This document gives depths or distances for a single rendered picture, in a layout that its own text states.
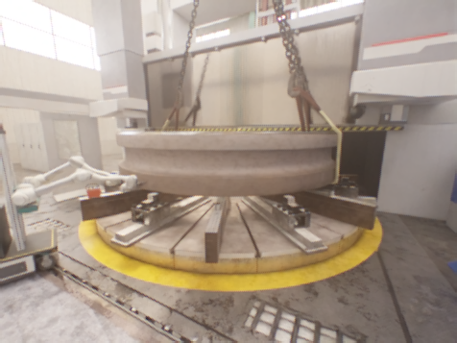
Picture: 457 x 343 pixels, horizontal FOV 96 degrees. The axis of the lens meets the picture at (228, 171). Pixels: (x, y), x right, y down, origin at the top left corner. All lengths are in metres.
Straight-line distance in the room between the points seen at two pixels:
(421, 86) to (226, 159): 2.66
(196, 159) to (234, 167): 0.58
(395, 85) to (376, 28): 1.02
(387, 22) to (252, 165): 2.82
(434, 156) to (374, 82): 2.64
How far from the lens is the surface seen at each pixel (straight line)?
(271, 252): 2.79
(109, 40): 7.31
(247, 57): 6.21
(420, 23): 4.32
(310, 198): 4.07
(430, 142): 5.75
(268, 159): 3.12
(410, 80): 3.69
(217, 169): 3.02
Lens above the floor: 1.75
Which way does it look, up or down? 11 degrees down
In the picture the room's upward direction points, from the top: straight up
